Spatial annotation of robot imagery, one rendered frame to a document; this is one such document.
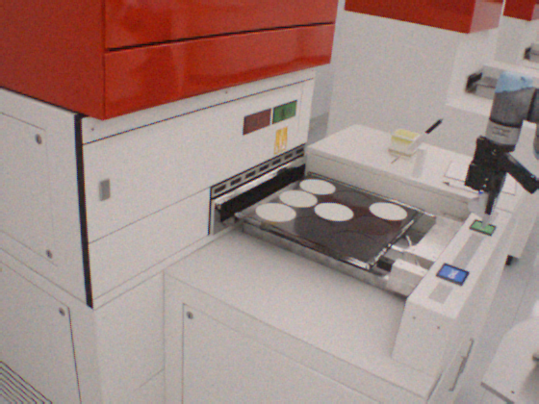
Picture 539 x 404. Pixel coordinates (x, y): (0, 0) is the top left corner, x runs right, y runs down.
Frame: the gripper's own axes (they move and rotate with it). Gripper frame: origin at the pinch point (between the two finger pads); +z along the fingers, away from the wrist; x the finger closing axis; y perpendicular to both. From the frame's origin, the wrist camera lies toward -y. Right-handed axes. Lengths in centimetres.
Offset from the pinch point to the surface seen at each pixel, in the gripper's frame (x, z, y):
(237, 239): 23, 16, 55
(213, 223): 29, 9, 57
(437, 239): -2.4, 9.6, 11.1
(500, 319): -118, 98, -7
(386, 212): -3.9, 7.6, 26.4
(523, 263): -186, 98, -7
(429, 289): 33.8, 1.6, 3.0
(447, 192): -15.3, 1.8, 14.3
